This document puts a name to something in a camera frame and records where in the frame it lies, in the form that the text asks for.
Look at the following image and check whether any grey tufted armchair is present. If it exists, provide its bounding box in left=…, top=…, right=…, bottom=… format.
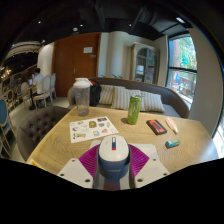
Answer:
left=15, top=105, right=71, bottom=163

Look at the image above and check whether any striped cushion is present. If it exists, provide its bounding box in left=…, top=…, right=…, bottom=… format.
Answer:
left=139, top=91, right=166, bottom=114
left=110, top=86, right=143, bottom=112
left=98, top=84, right=116, bottom=106

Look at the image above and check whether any white and orange tube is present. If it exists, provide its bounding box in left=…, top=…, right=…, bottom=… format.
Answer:
left=165, top=117, right=180, bottom=135

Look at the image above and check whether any grey curved sofa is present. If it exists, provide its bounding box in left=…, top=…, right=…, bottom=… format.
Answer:
left=67, top=77, right=190, bottom=119

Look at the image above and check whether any black and red flat box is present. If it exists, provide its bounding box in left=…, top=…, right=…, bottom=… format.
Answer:
left=145, top=119, right=168, bottom=136

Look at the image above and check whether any brown wooden door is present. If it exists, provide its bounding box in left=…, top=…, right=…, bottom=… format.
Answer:
left=53, top=32, right=102, bottom=98

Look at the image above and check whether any white and blue computer mouse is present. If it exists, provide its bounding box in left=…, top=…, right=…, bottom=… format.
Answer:
left=97, top=134, right=131, bottom=181

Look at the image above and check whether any yellow card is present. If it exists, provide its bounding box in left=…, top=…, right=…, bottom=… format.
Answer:
left=28, top=158, right=44, bottom=169

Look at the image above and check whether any black backpack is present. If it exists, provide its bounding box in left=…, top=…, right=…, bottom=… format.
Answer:
left=89, top=79, right=103, bottom=108

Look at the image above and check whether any small teal packet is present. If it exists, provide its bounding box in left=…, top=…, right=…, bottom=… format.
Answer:
left=165, top=138, right=181, bottom=149

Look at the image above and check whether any arched glass-door cabinet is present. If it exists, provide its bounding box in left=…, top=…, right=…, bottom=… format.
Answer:
left=129, top=42, right=160, bottom=84

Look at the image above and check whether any clear shaker bottle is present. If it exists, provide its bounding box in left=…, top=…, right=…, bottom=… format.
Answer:
left=72, top=77, right=92, bottom=117

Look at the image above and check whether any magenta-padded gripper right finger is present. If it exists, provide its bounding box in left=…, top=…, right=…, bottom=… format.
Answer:
left=128, top=143, right=171, bottom=190

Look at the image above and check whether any white sticker sheet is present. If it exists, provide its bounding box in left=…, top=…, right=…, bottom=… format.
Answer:
left=69, top=115, right=120, bottom=144

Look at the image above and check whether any person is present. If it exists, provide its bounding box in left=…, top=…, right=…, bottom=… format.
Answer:
left=31, top=67, right=45, bottom=96

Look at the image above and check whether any white dining chair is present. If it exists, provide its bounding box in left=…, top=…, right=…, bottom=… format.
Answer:
left=32, top=74, right=53, bottom=108
left=49, top=72, right=58, bottom=100

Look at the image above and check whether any blue round-back chair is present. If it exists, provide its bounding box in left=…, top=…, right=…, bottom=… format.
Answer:
left=0, top=98, right=14, bottom=158

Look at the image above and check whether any green drink can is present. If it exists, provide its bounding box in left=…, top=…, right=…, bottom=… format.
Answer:
left=126, top=94, right=143, bottom=126

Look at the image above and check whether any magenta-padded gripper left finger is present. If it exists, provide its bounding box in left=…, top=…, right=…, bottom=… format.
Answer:
left=57, top=144, right=102, bottom=190

